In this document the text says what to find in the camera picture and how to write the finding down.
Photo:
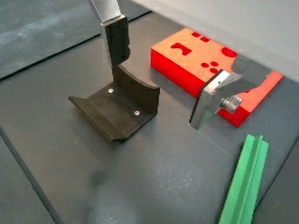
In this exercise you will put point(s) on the black curved fixture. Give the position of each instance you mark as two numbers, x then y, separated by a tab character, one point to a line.
122	106

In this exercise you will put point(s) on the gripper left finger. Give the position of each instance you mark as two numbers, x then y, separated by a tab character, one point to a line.
114	29

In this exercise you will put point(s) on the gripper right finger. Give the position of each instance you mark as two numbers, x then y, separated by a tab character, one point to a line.
219	92

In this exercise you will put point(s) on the green star-profile bar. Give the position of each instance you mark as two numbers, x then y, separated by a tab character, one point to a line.
242	197

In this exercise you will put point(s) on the red block with shaped holes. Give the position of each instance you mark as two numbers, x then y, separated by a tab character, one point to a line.
189	58

